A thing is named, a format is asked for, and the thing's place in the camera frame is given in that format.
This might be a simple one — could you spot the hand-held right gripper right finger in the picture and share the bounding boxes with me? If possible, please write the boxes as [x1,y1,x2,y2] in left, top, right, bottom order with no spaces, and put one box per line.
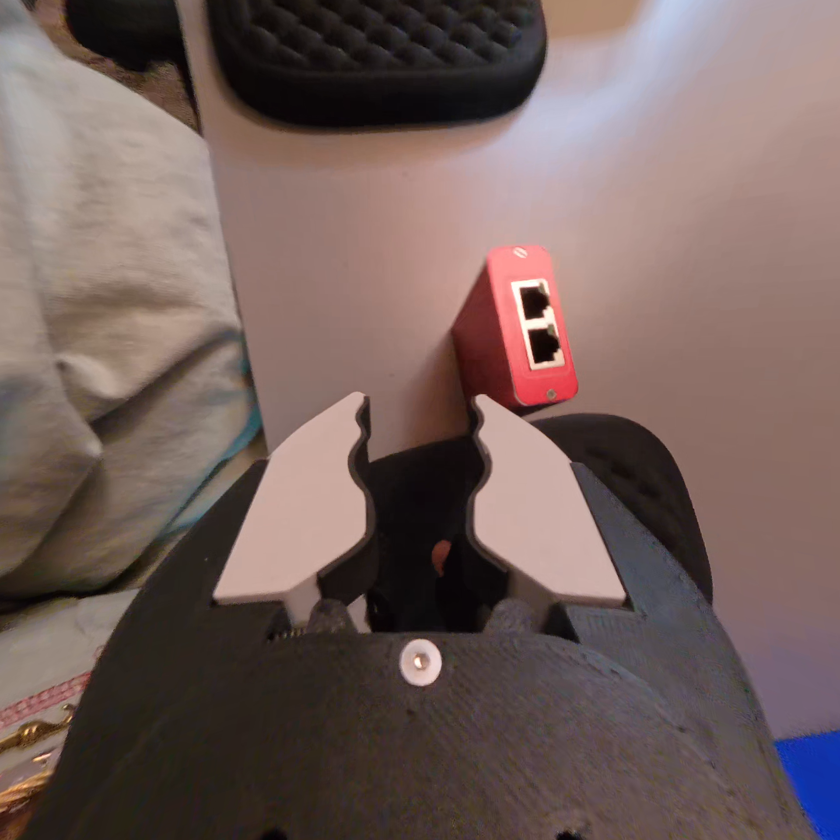
[467,394,629,624]

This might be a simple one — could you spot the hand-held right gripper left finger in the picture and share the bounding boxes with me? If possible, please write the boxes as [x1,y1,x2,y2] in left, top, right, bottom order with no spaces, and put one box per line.
[213,392,378,624]

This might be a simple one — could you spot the red ethernet splitter box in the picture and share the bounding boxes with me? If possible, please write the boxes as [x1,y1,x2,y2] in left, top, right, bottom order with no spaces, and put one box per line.
[451,244,580,412]

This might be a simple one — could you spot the blue plastic bin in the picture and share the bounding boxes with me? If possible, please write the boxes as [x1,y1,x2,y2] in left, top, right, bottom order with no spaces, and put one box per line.
[773,735,840,840]

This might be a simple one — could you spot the black mesh pad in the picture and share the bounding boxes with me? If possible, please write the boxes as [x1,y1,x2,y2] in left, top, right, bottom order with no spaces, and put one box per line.
[205,0,550,130]

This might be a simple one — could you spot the gold bangle bracelets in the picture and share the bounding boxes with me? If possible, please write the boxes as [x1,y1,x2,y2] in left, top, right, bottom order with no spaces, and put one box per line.
[0,703,74,818]

